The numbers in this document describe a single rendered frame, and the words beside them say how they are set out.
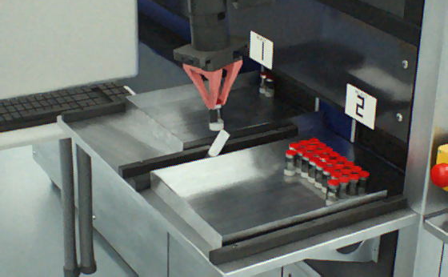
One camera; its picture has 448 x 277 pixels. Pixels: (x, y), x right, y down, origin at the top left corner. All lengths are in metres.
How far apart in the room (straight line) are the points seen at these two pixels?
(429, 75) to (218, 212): 0.43
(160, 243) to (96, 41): 0.66
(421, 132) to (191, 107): 0.62
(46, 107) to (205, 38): 0.89
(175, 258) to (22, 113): 0.69
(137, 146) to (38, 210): 1.62
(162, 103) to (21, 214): 1.47
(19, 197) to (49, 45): 1.34
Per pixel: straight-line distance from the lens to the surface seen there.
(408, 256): 1.79
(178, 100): 2.14
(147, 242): 2.82
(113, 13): 2.39
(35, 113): 2.22
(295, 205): 1.72
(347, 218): 1.67
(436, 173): 1.61
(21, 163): 3.86
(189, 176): 1.80
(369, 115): 1.78
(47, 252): 3.27
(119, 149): 1.92
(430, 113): 1.65
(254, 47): 2.07
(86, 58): 2.40
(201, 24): 1.41
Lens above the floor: 1.72
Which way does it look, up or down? 25 degrees down
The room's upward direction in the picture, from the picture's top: 1 degrees clockwise
